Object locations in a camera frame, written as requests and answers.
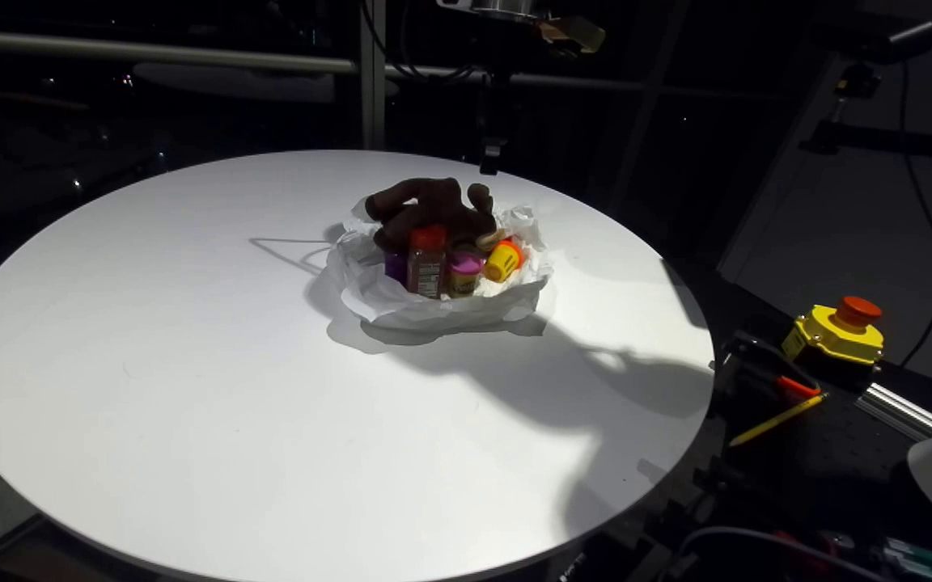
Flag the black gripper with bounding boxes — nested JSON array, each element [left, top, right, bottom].
[[472, 47, 514, 174]]

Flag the brown plush toy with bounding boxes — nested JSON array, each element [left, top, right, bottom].
[[363, 174, 500, 259]]

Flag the red lid spice jar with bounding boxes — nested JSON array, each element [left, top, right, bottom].
[[405, 225, 449, 302]]

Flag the white plastic bag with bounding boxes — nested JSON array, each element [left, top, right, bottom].
[[326, 198, 556, 338]]

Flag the yellow emergency stop button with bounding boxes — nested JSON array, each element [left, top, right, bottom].
[[779, 294, 891, 370]]

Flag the yellow pencil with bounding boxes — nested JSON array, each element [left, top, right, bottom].
[[729, 387, 832, 453]]

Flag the aluminium extrusion bar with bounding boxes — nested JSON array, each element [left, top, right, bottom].
[[857, 382, 932, 440]]

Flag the grey vertical metal post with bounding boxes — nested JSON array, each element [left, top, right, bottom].
[[355, 0, 393, 152]]

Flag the grey horizontal metal rail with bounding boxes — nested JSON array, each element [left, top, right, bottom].
[[0, 25, 512, 90]]

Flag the orange handled tool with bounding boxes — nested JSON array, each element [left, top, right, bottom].
[[769, 372, 825, 405]]

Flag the black camera on stand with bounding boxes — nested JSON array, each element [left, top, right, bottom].
[[810, 4, 932, 102]]

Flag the grey floor cable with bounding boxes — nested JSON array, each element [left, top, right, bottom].
[[681, 523, 891, 582]]

